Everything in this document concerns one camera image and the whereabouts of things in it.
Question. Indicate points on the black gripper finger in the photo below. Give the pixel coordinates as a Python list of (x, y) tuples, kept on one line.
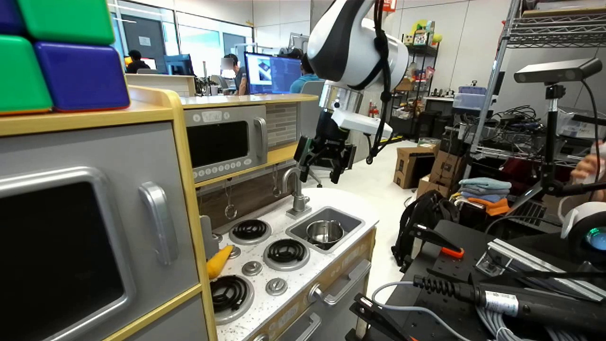
[(342, 165), (303, 158)]

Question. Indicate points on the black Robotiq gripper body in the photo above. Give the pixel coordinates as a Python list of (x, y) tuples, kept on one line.
[(327, 135)]

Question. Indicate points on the orange carrot plushy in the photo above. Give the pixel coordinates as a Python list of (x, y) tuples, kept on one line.
[(217, 262)]

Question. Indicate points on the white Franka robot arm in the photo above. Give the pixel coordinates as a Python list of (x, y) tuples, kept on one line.
[(352, 38)]

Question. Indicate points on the small metal pot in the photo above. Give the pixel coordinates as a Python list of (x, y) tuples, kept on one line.
[(323, 232)]

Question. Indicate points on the toy kitchen sink basin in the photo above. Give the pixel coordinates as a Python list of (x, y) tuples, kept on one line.
[(303, 228)]

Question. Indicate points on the person in blue shirt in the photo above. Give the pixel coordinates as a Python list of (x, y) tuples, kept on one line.
[(303, 82)]

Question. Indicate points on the grey toy microwave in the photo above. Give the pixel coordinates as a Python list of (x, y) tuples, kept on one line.
[(219, 144)]

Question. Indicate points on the computer monitor with blue screen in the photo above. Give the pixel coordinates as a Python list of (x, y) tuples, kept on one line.
[(257, 69)]

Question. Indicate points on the cardboard box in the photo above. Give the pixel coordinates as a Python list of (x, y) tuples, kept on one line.
[(446, 167)]

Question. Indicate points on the black shelf with items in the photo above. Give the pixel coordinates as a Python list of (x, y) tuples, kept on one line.
[(418, 82)]

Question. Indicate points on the seated person with dark hair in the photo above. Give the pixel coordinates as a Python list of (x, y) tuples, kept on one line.
[(236, 72)]

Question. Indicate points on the silver stove knob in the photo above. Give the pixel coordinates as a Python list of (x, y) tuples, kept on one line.
[(251, 268), (276, 286)]

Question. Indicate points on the folded blue cloth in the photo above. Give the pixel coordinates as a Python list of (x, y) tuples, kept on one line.
[(484, 186)]

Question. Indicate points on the person in dark clothes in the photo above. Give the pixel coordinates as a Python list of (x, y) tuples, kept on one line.
[(134, 63)]

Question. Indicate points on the grey and wood toy kitchen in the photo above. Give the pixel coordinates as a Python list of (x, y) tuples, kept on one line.
[(94, 158)]

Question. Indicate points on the black handheld power tool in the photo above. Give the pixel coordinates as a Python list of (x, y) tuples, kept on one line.
[(522, 304)]

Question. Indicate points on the metal storage rack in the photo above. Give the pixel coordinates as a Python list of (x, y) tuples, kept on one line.
[(549, 31)]

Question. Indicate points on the white round controller device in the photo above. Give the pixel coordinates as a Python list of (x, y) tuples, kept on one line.
[(583, 218)]

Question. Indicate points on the green foam block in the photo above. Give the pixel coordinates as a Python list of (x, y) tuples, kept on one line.
[(66, 19), (20, 76)]

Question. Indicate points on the dark blue foam block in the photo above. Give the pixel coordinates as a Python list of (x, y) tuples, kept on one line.
[(9, 16)]

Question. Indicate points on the black camera stand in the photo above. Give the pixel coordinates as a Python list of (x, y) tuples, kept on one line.
[(551, 133)]

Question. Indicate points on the grey stereo camera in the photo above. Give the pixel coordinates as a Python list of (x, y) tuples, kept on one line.
[(554, 71)]

